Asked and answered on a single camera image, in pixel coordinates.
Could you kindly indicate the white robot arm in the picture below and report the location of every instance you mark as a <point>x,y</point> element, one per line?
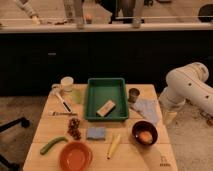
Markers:
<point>186,83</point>

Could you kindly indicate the green cucumber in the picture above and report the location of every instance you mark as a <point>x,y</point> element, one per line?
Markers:
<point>51,143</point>

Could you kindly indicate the wooden block eraser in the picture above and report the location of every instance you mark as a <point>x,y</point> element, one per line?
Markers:
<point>106,108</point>

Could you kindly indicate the dark counter cabinet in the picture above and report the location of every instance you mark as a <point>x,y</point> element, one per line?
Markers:
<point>31,63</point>

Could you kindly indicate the white mug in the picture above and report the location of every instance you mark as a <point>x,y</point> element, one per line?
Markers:
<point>66,84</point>

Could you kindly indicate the red bowl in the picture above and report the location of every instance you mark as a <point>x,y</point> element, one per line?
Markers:
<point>75,156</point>

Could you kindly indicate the dark brown bowl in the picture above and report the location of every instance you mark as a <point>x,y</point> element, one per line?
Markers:
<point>141,126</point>

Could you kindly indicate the blue sponge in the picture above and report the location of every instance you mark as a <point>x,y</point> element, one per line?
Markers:
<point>96,133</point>

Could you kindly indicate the light blue cloth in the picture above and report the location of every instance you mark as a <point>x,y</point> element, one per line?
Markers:
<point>147,109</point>

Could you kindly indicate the orange fruit in bowl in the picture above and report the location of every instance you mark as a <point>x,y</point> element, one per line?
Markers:
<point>146,136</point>

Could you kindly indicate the green plastic tray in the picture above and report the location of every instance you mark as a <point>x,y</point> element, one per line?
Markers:
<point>98,92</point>

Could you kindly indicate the metal cup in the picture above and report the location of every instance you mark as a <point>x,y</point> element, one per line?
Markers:
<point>133,95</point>

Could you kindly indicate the black white marker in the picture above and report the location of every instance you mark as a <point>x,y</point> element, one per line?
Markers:
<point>63,102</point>

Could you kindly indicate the yellow banana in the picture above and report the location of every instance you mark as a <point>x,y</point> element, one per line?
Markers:
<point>113,146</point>

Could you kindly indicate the bunch of dark grapes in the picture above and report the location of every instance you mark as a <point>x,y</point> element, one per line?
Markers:
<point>73,128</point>

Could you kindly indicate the silver fork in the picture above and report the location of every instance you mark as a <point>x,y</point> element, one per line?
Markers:
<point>59,113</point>

